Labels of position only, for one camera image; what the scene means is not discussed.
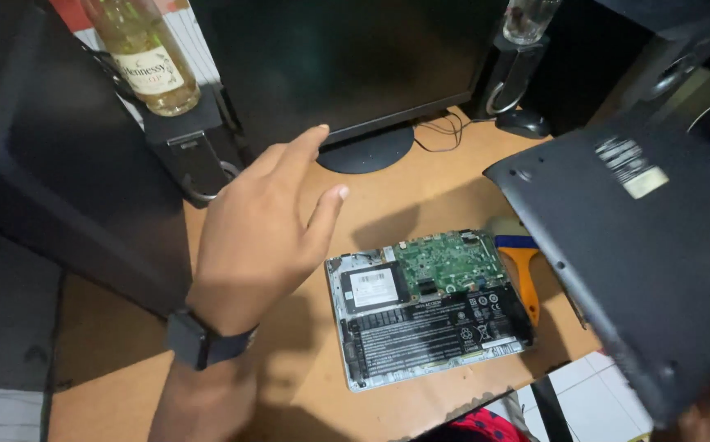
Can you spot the dark grey laptop bottom cover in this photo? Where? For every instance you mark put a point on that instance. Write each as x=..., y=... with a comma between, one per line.
x=637, y=245

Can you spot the clear drinking glass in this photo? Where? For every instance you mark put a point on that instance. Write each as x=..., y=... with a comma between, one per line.
x=527, y=18

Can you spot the open silver laptop base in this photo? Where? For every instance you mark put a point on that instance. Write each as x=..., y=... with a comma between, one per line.
x=428, y=313

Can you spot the dark smartwatch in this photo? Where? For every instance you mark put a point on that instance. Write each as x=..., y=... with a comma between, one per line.
x=198, y=341

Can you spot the large black subwoofer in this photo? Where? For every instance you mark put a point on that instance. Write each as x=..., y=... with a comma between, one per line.
x=613, y=55

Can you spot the person's left hand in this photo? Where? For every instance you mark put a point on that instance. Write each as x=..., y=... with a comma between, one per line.
x=250, y=245

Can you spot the clear glass liquor bottle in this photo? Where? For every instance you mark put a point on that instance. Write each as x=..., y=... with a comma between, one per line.
x=146, y=55

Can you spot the person's red patterned clothing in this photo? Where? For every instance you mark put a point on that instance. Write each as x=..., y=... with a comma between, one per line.
x=484, y=426

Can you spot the black desktop speaker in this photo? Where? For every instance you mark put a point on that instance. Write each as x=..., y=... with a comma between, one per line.
x=195, y=147
x=508, y=73

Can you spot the black computer mouse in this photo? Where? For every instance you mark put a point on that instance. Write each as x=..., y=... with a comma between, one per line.
x=522, y=123

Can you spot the black computer monitor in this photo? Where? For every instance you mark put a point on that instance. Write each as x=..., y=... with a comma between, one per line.
x=343, y=61

